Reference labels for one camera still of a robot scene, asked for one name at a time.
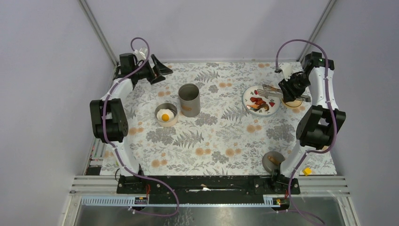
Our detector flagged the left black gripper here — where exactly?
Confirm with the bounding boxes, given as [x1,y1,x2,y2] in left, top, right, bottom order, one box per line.
[132,55,173,84]

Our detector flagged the round steel lunch bowl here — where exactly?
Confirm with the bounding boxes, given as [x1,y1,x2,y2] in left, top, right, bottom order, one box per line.
[154,103,178,127]

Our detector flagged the metal food tongs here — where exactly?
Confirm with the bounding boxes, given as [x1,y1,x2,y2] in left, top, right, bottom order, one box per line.
[256,84,311,102]

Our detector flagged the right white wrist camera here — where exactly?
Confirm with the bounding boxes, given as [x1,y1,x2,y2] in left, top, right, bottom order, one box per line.
[275,63,293,80]

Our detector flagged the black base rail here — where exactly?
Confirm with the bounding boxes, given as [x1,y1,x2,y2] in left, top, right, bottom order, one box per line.
[116,175,301,204]

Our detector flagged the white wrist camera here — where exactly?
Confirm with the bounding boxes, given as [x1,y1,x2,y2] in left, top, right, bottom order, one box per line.
[133,47,148,61]
[275,63,293,80]

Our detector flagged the small yellow block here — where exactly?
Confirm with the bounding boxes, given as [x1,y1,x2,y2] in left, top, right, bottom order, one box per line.
[302,168,312,176]

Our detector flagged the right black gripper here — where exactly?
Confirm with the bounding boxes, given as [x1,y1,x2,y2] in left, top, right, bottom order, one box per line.
[278,73,311,104]

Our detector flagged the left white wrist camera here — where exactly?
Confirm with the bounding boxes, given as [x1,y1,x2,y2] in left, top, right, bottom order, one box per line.
[133,47,148,61]

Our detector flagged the red toy bacon pieces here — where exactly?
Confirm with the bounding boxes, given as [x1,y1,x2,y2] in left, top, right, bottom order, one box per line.
[250,97,266,106]

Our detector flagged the floral patterned table mat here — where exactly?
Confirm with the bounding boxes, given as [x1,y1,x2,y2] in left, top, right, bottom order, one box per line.
[99,62,338,177]

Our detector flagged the grey cylindrical lunch container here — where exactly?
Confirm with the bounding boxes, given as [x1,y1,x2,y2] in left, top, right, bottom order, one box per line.
[178,83,200,117]

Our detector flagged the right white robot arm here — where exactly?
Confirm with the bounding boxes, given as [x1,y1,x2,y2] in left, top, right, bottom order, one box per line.
[279,52,346,178]

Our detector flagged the beige round lid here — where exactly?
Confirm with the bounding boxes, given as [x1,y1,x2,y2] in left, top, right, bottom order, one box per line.
[282,100,303,109]

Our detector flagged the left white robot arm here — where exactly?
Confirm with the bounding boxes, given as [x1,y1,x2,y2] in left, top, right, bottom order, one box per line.
[89,53,173,194]

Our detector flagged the grey lid with wooden knob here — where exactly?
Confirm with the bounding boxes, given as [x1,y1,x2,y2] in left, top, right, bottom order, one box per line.
[262,151,285,173]

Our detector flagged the toy fried egg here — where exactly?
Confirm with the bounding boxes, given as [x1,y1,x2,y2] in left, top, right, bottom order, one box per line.
[156,109,175,122]

